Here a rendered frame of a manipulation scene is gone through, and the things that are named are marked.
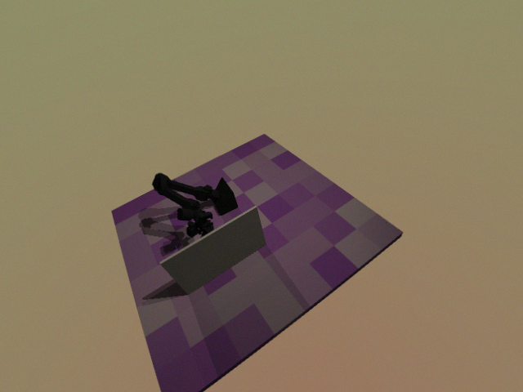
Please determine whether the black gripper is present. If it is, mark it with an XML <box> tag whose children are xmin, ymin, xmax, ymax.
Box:
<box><xmin>194</xmin><ymin>212</ymin><xmax>214</xmax><ymax>238</ymax></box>

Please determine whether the dark grey flat panel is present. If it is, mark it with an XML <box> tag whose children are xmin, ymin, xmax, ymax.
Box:
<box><xmin>160</xmin><ymin>206</ymin><xmax>266</xmax><ymax>295</ymax></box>

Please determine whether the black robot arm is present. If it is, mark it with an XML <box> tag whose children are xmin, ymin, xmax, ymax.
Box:
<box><xmin>153</xmin><ymin>173</ymin><xmax>221</xmax><ymax>238</ymax></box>

